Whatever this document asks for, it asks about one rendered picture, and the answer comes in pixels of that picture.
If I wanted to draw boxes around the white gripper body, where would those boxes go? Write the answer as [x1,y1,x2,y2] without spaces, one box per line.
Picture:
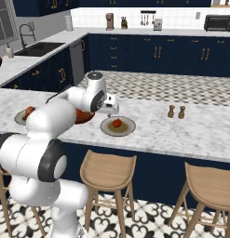
[100,102,121,117]

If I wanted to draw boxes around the red tomato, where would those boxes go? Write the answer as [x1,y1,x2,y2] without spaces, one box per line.
[112,118,124,128]

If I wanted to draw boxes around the grey plate with tomato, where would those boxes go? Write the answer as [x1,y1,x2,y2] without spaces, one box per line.
[100,115,137,138]

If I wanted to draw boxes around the red-brown bowl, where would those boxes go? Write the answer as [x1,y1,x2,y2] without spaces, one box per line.
[74,108,96,126]

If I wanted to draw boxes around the brown chicken drumstick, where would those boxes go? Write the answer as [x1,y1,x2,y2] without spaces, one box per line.
[21,105,36,121]

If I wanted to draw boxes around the grey plate with drumstick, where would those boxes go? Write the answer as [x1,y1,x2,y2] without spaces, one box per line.
[13,107,36,126]

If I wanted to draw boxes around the grey dishwasher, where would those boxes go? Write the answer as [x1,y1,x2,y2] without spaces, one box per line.
[69,40,87,86]

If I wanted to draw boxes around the light wooden bar stool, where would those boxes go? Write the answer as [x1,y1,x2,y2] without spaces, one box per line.
[79,149,138,238]
[167,161,230,238]
[0,162,47,238]

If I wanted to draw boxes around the brown wooden shaker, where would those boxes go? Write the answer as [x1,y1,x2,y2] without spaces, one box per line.
[167,104,176,119]
[178,105,186,120]

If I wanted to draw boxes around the short dark blue cupboard run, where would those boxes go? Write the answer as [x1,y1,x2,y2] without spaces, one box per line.
[0,46,74,93]

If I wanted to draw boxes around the long dark blue cupboard run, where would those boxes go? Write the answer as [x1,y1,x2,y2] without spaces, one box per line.
[81,33,230,79]

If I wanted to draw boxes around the dark blue island base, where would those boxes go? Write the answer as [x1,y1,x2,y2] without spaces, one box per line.
[0,132,230,215]

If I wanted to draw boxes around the dark knife block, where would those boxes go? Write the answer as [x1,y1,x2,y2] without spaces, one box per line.
[120,16,129,31]

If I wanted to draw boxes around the brown coffee machine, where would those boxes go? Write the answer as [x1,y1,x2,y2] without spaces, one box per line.
[105,12,115,32]

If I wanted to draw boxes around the black sink basin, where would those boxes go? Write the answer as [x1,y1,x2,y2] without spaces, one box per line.
[13,41,66,58]

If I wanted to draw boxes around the white paper towel roll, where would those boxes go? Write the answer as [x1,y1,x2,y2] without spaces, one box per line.
[64,14,74,33]

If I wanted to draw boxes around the silver toaster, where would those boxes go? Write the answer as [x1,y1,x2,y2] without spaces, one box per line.
[153,18,164,32]

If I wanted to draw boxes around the dark metal tap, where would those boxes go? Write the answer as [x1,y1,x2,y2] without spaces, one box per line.
[19,23,37,49]

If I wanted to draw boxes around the white soap dispenser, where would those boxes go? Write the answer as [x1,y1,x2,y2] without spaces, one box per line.
[5,43,15,60]

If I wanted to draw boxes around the grey window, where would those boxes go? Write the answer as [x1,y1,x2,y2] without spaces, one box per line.
[0,0,20,49]

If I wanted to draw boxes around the black toaster oven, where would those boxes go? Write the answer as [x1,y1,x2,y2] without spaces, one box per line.
[203,14,230,33]

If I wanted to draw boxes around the dark blue wall cupboards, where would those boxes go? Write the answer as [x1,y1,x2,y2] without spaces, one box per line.
[12,0,212,18]

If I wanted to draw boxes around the wooden wall shelf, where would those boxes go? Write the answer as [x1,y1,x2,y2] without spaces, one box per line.
[210,0,230,8]

